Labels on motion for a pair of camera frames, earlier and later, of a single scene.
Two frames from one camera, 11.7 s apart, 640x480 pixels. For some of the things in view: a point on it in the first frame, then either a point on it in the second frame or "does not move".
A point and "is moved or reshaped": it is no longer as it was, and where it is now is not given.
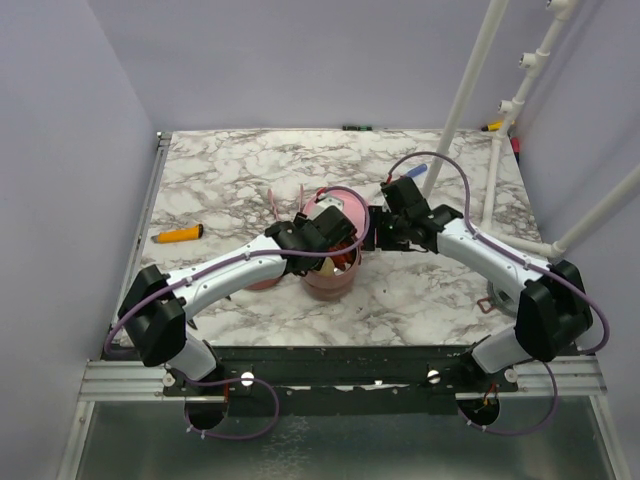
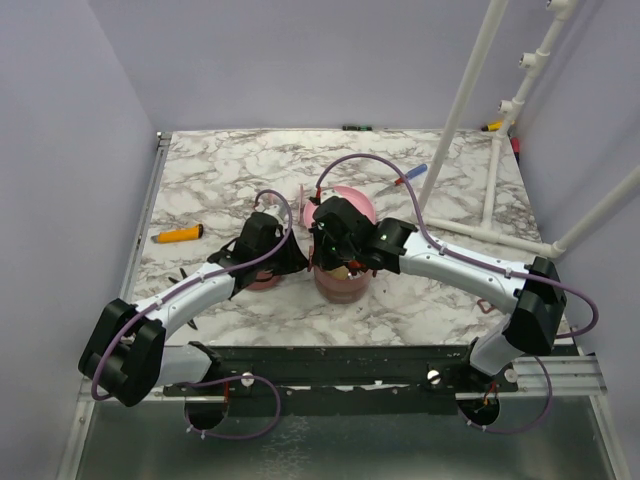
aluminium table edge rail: [140, 229] does not move
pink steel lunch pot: [327, 287] is moved or reshaped
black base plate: [340, 380] does not move
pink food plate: [354, 210] does not move
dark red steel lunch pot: [328, 293] is moved or reshaped
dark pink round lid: [263, 284] does not move
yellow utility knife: [177, 235] does not move
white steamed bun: [327, 268] is moved or reshaped
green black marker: [362, 127] does not move
